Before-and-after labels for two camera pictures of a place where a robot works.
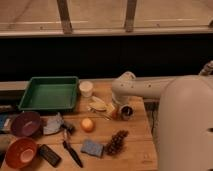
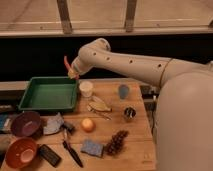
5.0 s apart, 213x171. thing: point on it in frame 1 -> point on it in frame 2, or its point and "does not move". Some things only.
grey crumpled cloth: x=54 y=124 does not move
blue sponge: x=90 y=147 does not move
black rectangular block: x=48 y=155 does not move
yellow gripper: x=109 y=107 -> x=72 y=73
